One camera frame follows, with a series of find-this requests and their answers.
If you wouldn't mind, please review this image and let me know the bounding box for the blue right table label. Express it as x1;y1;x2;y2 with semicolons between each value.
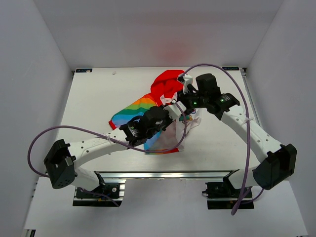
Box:
222;66;239;71

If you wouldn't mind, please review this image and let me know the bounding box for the red rainbow children's jacket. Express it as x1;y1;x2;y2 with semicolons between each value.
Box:
109;70;201;155

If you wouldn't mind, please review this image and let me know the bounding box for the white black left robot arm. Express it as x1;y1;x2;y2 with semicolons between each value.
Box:
44;107;172;197

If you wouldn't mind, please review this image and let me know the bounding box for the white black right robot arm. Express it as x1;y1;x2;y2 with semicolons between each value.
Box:
177;74;297;190

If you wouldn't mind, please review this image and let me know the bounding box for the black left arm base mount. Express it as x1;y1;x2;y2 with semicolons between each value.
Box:
73;172;123;207

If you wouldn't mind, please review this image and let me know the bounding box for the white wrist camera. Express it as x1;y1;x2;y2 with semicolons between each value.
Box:
163;103;187;120
177;73;193;94

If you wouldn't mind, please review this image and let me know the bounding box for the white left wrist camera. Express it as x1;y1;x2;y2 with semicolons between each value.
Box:
163;103;187;120

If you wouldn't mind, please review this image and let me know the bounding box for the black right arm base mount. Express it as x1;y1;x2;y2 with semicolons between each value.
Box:
202;171;241;210

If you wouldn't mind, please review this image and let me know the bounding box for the blue left table label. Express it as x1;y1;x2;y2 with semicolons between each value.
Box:
75;68;92;73

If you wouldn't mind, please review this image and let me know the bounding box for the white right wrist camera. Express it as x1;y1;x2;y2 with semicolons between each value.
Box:
177;73;193;94

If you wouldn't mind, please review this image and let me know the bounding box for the blue table label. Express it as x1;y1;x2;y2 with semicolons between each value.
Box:
75;68;92;73
222;66;239;71

